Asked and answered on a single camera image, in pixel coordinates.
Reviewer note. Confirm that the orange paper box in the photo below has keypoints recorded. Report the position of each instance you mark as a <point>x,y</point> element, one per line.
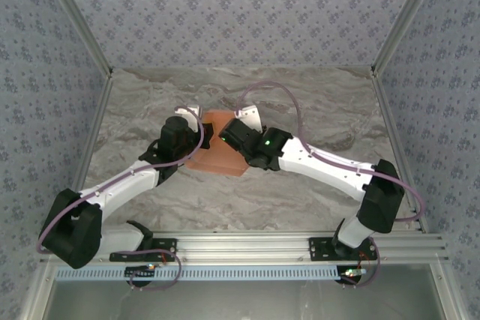
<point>221,159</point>

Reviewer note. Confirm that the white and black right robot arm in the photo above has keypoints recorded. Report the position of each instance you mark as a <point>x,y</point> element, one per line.
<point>382,200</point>

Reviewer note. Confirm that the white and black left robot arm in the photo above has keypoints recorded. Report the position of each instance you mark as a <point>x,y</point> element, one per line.
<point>71,234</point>

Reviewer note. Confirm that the small black controller board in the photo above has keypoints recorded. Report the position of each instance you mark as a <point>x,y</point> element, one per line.
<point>350,273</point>
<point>140,271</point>

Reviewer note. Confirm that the grey metal panel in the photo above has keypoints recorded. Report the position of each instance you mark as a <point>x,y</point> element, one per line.
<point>240,301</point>

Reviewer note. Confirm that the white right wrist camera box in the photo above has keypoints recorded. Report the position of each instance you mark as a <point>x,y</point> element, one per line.
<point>251,115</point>

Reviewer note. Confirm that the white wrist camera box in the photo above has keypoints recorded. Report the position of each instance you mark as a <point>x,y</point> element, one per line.
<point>251,115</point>
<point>191,110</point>

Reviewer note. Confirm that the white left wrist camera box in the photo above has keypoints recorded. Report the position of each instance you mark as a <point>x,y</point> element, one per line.
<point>191,110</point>

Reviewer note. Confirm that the aluminium table edge rail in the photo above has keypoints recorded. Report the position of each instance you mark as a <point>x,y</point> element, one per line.
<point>391,129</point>
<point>93,129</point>

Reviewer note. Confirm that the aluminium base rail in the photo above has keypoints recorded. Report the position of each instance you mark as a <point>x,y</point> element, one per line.
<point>240,247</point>

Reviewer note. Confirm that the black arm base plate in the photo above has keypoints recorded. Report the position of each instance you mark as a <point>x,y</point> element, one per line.
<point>322,249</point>
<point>161,249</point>

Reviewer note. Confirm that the aluminium frame post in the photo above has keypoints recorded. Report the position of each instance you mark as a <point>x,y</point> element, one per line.
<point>75,16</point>
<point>408,16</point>

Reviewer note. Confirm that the aluminium lower frame bar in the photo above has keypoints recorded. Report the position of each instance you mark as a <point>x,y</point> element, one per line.
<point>35,293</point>
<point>446,293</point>

